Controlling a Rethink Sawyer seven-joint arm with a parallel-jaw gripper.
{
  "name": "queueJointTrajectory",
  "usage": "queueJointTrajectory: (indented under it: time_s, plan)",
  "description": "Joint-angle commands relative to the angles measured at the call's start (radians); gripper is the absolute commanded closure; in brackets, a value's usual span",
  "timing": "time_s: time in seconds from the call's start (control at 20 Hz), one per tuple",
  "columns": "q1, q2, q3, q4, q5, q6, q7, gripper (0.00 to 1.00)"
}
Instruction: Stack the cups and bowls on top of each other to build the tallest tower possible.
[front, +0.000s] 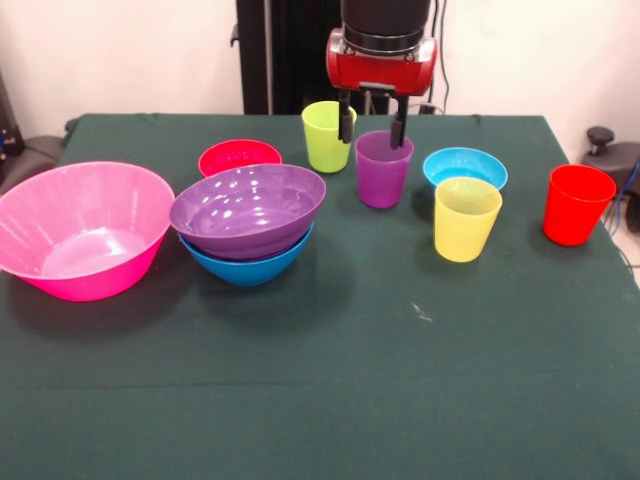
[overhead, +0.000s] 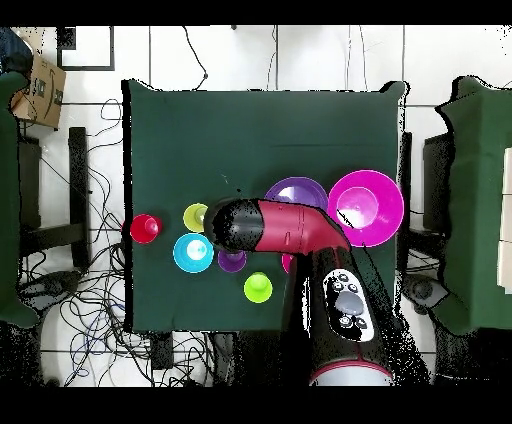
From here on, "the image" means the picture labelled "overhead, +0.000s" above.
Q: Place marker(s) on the large purple bowl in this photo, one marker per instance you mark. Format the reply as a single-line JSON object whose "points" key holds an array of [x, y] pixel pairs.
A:
{"points": [[300, 192]]}

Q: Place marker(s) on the yellow cup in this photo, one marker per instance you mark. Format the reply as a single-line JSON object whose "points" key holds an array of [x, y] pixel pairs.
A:
{"points": [[192, 220]]}

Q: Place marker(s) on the small light blue bowl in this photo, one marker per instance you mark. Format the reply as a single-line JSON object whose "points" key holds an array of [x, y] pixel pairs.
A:
{"points": [[188, 256]]}

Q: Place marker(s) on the green covered side table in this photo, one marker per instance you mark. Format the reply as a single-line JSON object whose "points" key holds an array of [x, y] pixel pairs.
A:
{"points": [[480, 200], [8, 200]]}

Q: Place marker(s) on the dark blue fabric item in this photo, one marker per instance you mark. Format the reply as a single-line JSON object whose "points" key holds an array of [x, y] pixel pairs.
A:
{"points": [[14, 52]]}

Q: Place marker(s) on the black stand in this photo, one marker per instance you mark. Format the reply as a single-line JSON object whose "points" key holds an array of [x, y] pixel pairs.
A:
{"points": [[78, 180], [436, 180]]}

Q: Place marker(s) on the dark green table cloth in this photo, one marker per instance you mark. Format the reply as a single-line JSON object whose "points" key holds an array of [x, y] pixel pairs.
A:
{"points": [[260, 132]]}

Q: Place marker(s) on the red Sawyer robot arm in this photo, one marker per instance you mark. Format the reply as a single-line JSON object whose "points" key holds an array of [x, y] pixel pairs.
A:
{"points": [[296, 230]]}

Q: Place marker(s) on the cardboard box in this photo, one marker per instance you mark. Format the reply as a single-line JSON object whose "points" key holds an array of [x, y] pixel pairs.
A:
{"points": [[40, 92]]}

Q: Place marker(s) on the small crimson bowl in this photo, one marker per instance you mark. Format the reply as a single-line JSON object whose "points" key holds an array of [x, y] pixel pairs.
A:
{"points": [[286, 264]]}

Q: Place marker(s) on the black floor frame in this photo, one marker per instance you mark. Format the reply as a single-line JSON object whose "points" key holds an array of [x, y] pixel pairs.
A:
{"points": [[86, 68]]}

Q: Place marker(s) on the purple cup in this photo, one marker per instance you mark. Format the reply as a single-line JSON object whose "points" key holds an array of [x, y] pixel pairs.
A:
{"points": [[232, 262]]}

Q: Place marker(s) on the black power strip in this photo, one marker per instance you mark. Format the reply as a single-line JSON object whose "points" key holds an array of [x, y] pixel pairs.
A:
{"points": [[162, 352]]}

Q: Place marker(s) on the black pedestal leg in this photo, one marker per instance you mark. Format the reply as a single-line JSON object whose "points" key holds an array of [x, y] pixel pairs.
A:
{"points": [[424, 290], [56, 282]]}

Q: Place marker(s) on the large pink bowl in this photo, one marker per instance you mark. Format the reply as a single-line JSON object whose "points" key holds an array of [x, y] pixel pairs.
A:
{"points": [[380, 200]]}

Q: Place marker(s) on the red cup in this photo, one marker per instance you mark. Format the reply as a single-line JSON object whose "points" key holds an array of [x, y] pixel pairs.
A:
{"points": [[142, 230]]}

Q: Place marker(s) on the green cup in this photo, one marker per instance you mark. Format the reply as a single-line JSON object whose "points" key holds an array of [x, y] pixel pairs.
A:
{"points": [[258, 290]]}

